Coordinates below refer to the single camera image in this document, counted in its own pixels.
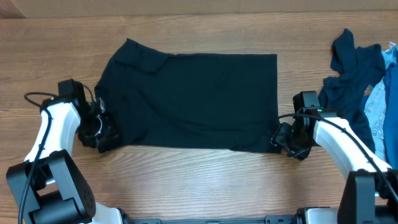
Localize black t-shirt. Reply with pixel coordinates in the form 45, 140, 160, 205
95, 39, 279, 153

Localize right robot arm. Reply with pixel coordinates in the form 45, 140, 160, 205
265, 91, 397, 224

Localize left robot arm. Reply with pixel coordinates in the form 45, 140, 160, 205
6, 79, 131, 224

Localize light blue denim jeans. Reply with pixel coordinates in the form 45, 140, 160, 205
364, 42, 397, 166

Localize dark navy shirt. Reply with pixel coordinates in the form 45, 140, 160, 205
318, 29, 386, 152

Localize blue garment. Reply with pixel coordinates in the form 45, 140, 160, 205
384, 63, 397, 169

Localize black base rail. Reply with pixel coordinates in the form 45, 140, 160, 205
124, 214, 352, 224

